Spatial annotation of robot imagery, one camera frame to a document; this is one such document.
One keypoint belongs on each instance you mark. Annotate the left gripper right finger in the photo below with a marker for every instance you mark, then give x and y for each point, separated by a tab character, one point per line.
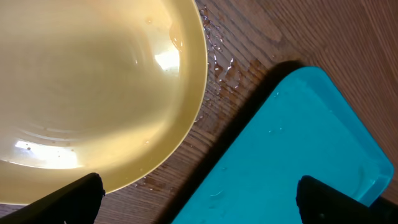
319	203

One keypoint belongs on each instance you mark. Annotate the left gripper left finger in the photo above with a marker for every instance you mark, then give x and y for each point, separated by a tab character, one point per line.
77	202

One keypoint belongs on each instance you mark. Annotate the blue plastic tray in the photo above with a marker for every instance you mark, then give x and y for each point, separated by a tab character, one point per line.
305	127

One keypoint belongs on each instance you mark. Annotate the yellow plate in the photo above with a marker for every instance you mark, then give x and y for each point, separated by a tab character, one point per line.
111	87

